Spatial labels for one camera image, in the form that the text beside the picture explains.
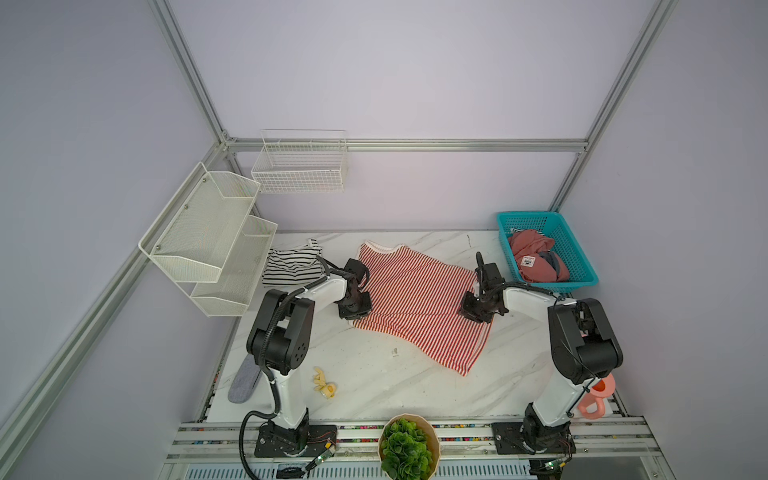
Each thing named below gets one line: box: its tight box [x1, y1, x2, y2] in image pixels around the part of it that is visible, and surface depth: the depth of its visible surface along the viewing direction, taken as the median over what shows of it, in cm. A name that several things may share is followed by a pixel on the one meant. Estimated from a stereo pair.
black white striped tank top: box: [262, 238, 323, 286], surface depth 109 cm
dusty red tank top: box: [508, 229, 570, 283], surface depth 106 cm
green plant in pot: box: [378, 413, 441, 480], surface depth 65 cm
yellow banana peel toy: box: [314, 367, 337, 399], surface depth 83 cm
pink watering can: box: [578, 373, 616, 419], surface depth 73 cm
